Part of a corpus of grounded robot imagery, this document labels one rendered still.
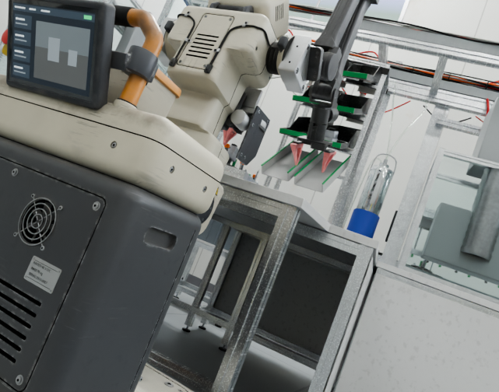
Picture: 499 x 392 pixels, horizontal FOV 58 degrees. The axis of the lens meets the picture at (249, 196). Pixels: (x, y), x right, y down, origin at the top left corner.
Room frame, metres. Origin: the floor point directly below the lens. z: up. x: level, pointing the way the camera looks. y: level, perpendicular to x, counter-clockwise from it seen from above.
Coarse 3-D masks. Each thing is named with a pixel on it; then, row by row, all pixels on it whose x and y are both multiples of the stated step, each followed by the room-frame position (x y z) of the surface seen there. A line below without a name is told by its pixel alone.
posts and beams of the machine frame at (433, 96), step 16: (320, 32) 2.54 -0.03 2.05; (368, 32) 2.41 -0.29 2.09; (384, 48) 2.45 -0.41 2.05; (400, 48) 2.39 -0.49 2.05; (416, 48) 2.32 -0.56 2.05; (432, 48) 2.29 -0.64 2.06; (448, 48) 2.27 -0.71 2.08; (480, 64) 2.24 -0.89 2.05; (496, 64) 2.19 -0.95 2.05; (400, 80) 2.82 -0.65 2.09; (416, 96) 2.78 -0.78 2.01; (432, 96) 2.75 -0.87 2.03; (448, 96) 2.72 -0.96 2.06; (464, 96) 2.69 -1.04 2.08; (480, 112) 2.65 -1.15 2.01; (448, 128) 2.73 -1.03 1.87; (464, 128) 2.67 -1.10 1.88; (480, 128) 2.64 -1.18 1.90
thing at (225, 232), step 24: (240, 240) 3.51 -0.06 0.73; (240, 264) 3.50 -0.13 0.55; (288, 264) 3.39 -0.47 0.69; (312, 264) 3.33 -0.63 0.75; (216, 288) 3.49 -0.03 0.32; (240, 288) 3.48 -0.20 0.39; (288, 288) 3.37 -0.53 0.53; (312, 288) 3.31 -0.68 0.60; (336, 288) 3.26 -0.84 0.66; (216, 312) 3.47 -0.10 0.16; (264, 312) 3.40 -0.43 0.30; (288, 312) 3.35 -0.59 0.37; (312, 312) 3.29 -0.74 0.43; (264, 336) 3.33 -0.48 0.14; (288, 336) 3.33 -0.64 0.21; (312, 336) 3.27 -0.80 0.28
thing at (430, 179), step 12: (456, 156) 2.25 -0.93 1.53; (468, 156) 2.23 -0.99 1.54; (432, 168) 2.28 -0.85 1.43; (432, 180) 2.27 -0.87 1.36; (420, 204) 2.28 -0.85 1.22; (420, 216) 2.27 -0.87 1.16; (408, 240) 2.28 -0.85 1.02; (408, 252) 2.27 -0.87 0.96; (432, 276) 2.23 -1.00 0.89; (456, 288) 2.19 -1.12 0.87; (492, 300) 2.14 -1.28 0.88
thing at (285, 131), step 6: (300, 120) 2.01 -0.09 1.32; (306, 120) 2.06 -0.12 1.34; (294, 126) 1.98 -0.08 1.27; (300, 126) 2.03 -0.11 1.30; (306, 126) 2.08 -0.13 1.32; (282, 132) 1.88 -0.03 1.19; (288, 132) 1.86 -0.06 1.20; (294, 132) 1.84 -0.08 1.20; (300, 132) 1.83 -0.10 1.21; (306, 132) 2.05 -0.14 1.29
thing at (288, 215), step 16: (224, 192) 1.41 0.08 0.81; (240, 192) 1.37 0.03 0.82; (256, 208) 1.34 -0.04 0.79; (272, 208) 1.33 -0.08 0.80; (288, 208) 1.30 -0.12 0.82; (288, 224) 1.29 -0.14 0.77; (272, 240) 1.30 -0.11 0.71; (288, 240) 1.31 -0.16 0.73; (272, 256) 1.29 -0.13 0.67; (256, 272) 1.31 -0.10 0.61; (272, 272) 1.29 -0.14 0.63; (256, 288) 1.30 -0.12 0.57; (256, 304) 1.29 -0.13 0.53; (240, 320) 1.30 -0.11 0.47; (256, 320) 1.31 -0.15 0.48; (240, 336) 1.30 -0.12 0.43; (240, 352) 1.29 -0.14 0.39; (224, 368) 1.30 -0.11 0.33; (240, 368) 1.32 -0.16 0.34; (224, 384) 1.29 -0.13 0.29
